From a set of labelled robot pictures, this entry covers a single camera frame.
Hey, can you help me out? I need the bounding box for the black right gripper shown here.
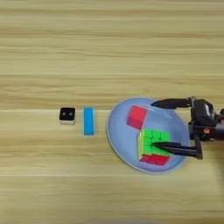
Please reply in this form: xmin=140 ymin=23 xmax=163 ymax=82
xmin=150 ymin=95 xmax=224 ymax=161

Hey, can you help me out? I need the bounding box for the green and red Rubik's cube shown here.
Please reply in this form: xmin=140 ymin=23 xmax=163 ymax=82
xmin=136 ymin=128 xmax=172 ymax=167

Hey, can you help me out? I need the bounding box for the red cube block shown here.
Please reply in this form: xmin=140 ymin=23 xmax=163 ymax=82
xmin=125 ymin=104 xmax=150 ymax=131

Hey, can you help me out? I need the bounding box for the light blue round plate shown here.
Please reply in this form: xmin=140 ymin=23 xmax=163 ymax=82
xmin=106 ymin=96 xmax=191 ymax=175

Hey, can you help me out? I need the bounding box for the blue rectangular block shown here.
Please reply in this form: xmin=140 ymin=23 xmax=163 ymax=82
xmin=83 ymin=107 xmax=95 ymax=137

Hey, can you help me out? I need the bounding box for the small black cube white base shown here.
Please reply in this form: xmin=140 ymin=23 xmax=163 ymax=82
xmin=59 ymin=106 xmax=77 ymax=126

